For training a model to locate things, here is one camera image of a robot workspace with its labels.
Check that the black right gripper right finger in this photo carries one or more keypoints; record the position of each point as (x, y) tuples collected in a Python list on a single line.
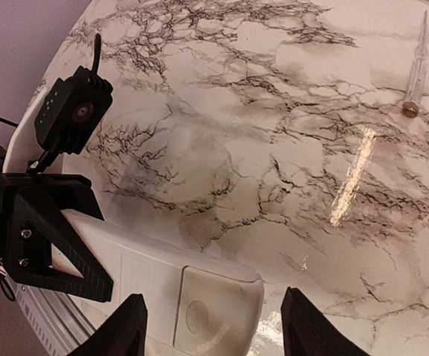
[(307, 332)]

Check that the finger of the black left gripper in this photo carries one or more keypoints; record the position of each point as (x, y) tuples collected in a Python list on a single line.
[(44, 250)]

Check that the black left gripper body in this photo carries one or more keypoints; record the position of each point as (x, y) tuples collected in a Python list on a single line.
[(67, 191)]

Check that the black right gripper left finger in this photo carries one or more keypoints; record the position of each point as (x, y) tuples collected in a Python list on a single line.
[(122, 334)]

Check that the white remote control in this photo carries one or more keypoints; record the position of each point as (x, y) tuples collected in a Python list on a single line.
[(197, 304)]

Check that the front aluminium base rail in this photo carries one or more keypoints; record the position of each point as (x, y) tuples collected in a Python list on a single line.
[(54, 318)]

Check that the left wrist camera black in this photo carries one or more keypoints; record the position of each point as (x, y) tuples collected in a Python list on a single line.
[(60, 121)]

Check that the clear handled small screwdriver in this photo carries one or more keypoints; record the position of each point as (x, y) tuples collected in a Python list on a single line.
[(418, 72)]

